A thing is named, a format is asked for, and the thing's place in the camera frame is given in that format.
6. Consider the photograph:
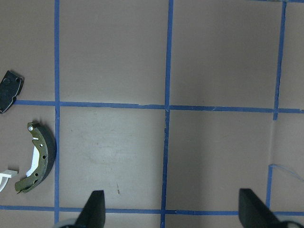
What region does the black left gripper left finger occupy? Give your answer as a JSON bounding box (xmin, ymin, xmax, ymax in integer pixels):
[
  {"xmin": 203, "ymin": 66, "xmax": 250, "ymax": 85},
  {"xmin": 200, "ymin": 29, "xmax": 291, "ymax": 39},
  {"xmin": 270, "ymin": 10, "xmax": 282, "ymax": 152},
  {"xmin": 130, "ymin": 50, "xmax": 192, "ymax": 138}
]
[{"xmin": 75, "ymin": 190, "xmax": 105, "ymax": 228}]

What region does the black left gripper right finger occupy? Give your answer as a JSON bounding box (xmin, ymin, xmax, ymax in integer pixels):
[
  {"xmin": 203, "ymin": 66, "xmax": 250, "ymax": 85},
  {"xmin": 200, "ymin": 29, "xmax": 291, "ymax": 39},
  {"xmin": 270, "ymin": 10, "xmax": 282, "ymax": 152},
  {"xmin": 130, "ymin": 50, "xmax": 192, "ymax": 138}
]
[{"xmin": 238, "ymin": 189, "xmax": 292, "ymax": 228}]

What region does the olive green brake shoe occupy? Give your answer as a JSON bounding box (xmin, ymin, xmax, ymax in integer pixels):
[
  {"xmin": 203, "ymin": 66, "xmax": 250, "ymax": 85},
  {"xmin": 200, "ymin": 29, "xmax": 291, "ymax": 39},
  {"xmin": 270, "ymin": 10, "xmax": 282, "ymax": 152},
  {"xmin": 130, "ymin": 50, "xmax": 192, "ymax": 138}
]
[{"xmin": 15, "ymin": 122, "xmax": 56, "ymax": 193}]

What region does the white curved plastic piece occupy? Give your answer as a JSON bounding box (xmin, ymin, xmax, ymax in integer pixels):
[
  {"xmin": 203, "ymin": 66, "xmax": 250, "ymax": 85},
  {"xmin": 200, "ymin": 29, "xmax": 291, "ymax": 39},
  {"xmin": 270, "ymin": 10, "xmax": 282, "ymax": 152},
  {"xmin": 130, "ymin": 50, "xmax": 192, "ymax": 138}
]
[{"xmin": 0, "ymin": 170, "xmax": 19, "ymax": 192}]

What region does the black brake pad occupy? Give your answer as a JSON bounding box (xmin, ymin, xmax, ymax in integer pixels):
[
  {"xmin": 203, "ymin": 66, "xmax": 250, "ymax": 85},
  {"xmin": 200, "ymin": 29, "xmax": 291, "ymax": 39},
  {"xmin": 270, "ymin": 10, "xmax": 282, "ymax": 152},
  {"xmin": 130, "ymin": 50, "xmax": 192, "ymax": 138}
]
[{"xmin": 0, "ymin": 70, "xmax": 24, "ymax": 114}]

